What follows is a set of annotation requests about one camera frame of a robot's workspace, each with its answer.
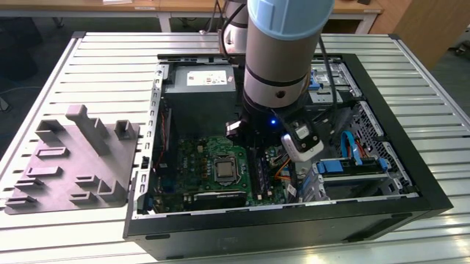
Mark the CPU socket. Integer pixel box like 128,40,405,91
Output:
209,155,242,186

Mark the silver CPU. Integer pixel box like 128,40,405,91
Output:
214,161,236,178

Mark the grey power supply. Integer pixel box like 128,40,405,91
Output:
160,65,245,138

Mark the silver drive cage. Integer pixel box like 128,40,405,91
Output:
305,59,363,112

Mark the green motherboard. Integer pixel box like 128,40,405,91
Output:
152,134,295,214

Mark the blue plastic drive carrier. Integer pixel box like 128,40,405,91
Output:
307,69,323,91

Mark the hard disk in blue carrier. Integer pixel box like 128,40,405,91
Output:
311,158,389,177

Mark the black graphics card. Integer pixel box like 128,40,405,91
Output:
182,189,246,212

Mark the black PC case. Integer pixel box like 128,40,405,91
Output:
121,53,453,262

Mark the silver disk bay cage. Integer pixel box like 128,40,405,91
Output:
299,161,413,206

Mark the grey parts rack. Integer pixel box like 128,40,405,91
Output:
2,105,142,215

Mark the wooden cabinet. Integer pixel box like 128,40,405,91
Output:
373,0,470,71

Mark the wooden desk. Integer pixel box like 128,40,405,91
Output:
0,0,384,35

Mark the orange wire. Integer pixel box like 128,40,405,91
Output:
273,162,295,182

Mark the black camera cable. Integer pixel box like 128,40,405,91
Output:
315,35,341,135

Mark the blue flat data cable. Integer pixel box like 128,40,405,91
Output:
340,131,364,166

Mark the black cable bundle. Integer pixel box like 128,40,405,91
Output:
304,99,363,144

